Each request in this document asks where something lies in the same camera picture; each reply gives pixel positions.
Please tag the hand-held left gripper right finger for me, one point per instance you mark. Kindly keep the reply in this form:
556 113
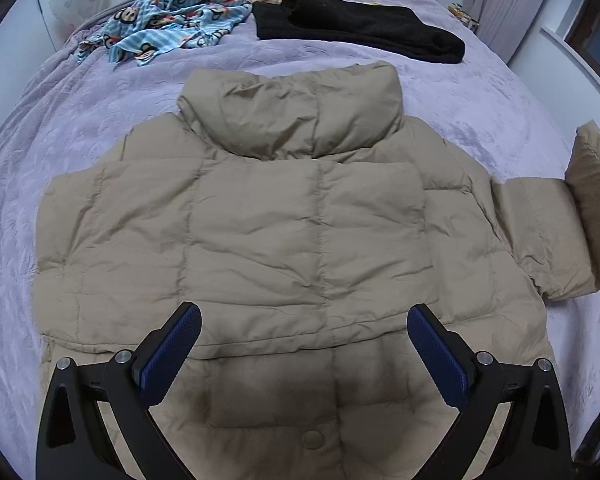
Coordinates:
440 355

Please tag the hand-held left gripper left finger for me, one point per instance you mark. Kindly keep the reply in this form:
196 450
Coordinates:
172 350

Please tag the beige puffer jacket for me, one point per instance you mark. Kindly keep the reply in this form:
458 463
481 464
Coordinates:
280 240

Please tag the lavender embossed blanket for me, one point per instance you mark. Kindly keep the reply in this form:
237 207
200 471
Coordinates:
55 160

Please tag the blue monkey print cloth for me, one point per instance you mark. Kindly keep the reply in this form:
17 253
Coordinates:
170 15

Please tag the colourful small box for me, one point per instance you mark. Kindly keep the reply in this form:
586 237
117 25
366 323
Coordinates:
464 16

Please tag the black folded garment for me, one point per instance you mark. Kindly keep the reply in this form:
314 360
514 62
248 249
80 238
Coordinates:
355 25

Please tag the dark window frame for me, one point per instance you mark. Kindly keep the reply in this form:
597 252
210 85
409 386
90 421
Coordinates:
597 40

